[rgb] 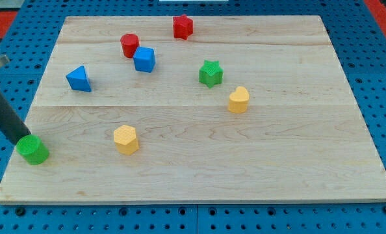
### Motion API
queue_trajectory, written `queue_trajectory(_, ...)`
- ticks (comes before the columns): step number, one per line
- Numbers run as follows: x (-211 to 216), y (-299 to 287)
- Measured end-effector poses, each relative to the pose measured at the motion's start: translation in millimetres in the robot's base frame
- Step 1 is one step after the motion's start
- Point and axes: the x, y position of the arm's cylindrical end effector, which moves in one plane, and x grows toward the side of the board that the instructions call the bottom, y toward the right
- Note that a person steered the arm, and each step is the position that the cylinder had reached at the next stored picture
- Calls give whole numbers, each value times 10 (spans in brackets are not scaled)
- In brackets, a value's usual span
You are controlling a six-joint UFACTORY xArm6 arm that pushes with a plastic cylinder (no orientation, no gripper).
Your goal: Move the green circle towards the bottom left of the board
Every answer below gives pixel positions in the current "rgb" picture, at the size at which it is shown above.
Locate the blue triangle block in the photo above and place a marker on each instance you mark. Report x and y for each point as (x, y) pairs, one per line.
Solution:
(78, 80)

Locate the green star block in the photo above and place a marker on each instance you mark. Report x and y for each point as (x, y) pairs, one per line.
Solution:
(211, 73)

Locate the red star block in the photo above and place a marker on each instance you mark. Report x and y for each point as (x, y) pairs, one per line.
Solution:
(182, 26)

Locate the green cylinder block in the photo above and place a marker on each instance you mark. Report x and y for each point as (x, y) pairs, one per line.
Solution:
(32, 149)

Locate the yellow hexagon block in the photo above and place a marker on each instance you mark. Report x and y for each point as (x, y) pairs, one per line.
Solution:
(125, 139)

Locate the yellow heart block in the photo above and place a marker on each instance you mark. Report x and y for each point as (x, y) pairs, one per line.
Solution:
(238, 100)

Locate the blue cube block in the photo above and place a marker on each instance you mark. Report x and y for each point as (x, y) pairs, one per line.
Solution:
(144, 59)

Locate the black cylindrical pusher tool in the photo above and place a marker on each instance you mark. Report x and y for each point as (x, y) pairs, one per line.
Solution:
(11, 125)

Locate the red cylinder block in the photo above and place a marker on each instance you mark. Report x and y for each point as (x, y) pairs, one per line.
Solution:
(130, 43)

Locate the wooden board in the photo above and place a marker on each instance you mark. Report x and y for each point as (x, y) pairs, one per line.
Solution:
(302, 139)

